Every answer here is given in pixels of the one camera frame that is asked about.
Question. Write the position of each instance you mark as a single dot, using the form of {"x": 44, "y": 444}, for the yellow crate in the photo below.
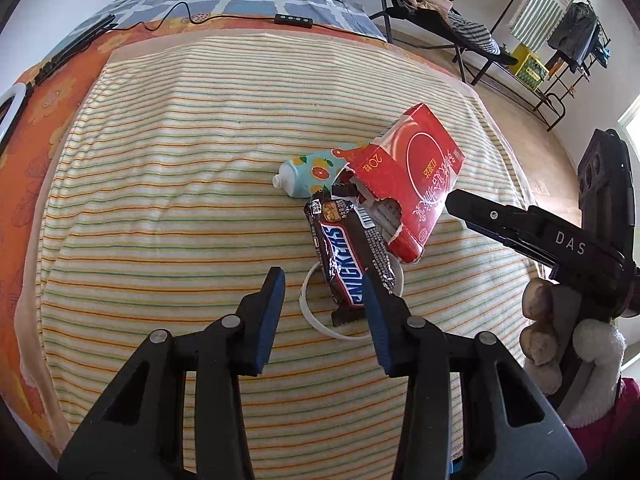
{"x": 530, "y": 67}

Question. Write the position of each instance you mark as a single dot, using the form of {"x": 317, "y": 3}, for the black clothes rack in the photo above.
{"x": 555, "y": 115}

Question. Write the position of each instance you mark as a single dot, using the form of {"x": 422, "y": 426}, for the beige towel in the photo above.
{"x": 27, "y": 280}

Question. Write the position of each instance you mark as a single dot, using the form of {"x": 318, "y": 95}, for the red cardboard box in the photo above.
{"x": 420, "y": 160}

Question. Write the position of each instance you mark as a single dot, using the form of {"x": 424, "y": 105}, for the window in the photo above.
{"x": 632, "y": 120}

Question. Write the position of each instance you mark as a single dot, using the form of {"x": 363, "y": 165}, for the dark grey jacket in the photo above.
{"x": 575, "y": 30}

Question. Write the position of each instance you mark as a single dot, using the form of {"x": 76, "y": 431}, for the green striped hanging towel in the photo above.
{"x": 545, "y": 5}

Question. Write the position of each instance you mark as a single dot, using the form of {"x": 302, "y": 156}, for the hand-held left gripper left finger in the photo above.
{"x": 265, "y": 325}

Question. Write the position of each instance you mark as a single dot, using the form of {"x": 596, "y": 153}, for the orange-print cream tube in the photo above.
{"x": 310, "y": 172}

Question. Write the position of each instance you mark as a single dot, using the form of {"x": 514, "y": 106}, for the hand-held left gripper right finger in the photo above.
{"x": 380, "y": 325}

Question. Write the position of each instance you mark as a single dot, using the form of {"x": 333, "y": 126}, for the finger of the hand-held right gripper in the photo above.
{"x": 590, "y": 285}
{"x": 525, "y": 225}

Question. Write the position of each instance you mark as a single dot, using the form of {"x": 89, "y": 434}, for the striped garment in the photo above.
{"x": 472, "y": 30}

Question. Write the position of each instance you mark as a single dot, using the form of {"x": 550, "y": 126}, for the black inline remote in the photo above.
{"x": 294, "y": 19}

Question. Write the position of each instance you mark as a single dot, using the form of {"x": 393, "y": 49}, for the brown chocolate bar wrapper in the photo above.
{"x": 345, "y": 255}

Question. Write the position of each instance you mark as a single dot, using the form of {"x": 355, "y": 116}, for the teal garment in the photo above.
{"x": 602, "y": 55}

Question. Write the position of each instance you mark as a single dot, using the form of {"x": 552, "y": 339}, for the striped yellow blanket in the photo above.
{"x": 175, "y": 185}

